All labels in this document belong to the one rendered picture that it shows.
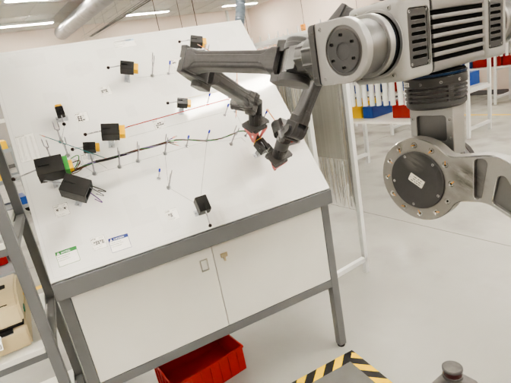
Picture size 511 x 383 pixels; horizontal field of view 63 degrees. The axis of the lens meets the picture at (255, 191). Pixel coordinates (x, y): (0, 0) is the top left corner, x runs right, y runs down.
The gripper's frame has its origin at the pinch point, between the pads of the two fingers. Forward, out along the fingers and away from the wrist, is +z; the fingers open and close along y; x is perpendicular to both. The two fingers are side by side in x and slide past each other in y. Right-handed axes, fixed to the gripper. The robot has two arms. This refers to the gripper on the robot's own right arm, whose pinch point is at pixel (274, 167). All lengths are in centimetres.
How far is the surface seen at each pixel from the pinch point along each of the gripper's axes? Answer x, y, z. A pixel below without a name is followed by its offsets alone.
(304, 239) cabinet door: 28.0, 0.2, 24.7
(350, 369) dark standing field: 84, 10, 61
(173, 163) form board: -25.8, 34.4, 0.0
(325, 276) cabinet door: 45, -4, 41
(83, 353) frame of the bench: 12, 100, 27
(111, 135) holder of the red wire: -42, 52, -13
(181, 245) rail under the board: 5, 52, 5
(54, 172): -35, 77, -17
